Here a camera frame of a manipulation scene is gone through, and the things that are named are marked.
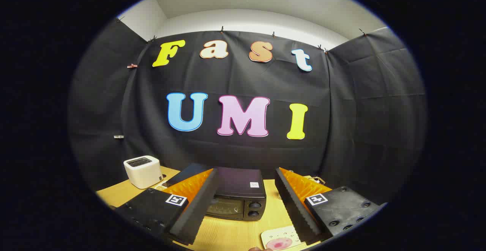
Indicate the small white dish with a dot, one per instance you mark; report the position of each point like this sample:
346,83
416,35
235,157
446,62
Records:
160,187

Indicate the black toaster oven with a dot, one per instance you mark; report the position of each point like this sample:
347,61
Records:
239,182

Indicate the cream square plate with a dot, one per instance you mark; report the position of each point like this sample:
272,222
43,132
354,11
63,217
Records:
273,232

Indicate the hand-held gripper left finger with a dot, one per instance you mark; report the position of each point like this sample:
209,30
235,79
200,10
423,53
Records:
197,209

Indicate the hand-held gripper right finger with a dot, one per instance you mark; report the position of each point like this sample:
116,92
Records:
294,209

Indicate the white bread toaster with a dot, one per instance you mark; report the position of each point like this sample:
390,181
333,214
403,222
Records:
142,173

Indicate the pink ham slice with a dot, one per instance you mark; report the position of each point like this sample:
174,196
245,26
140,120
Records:
279,243

